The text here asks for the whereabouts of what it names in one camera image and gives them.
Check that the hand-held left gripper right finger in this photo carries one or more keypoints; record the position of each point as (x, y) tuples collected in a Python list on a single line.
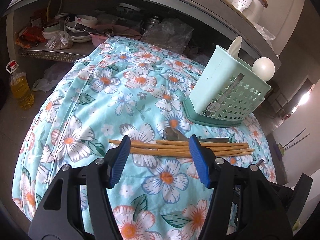
[(200, 160)]

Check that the flat mop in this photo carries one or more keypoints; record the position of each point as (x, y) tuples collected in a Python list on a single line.
[(280, 149)]

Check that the steel pots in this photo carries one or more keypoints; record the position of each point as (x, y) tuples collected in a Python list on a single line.
[(153, 21)]

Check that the white plastic bag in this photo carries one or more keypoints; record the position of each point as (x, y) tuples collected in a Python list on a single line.
[(50, 77)]

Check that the clear bag of brown grains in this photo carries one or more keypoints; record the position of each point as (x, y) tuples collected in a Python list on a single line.
[(58, 42)]

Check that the metal spoon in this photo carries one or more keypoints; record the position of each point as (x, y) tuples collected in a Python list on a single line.
[(217, 140), (168, 132)]

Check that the green star-cut utensil holder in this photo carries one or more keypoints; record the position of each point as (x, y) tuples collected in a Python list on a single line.
[(217, 75)]

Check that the floral turquoise blanket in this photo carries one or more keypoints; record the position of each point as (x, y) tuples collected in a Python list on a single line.
[(150, 100)]

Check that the cooking oil bottle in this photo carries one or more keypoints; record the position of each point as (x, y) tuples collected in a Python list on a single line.
[(21, 90)]

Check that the white kitchen appliance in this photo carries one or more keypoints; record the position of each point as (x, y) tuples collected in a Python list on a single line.
[(246, 7)]

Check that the crumpled clear plastic bag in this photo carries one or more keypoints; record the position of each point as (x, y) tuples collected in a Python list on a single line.
[(170, 32)]

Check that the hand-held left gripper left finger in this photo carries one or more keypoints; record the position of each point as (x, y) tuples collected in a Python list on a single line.
[(120, 160)]

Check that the stack of ceramic bowls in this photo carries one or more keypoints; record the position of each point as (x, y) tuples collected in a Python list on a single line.
[(82, 20)]

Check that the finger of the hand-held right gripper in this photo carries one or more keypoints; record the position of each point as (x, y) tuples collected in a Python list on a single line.
[(260, 162)]

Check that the white spoon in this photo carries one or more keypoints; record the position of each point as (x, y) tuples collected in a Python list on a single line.
[(236, 46), (263, 68)]

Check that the red snack packets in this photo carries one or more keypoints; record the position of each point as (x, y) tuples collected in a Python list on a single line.
[(27, 36)]

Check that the wooden chair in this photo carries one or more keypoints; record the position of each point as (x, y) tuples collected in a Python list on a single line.
[(280, 102)]

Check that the pink basin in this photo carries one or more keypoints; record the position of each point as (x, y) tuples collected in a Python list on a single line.
[(98, 40)]

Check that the metal shelf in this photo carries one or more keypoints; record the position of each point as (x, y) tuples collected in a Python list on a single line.
[(50, 55)]

